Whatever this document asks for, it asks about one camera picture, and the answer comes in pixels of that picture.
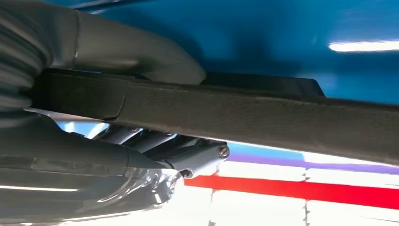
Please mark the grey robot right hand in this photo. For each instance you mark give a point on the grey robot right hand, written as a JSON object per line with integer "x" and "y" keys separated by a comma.
{"x": 78, "y": 174}

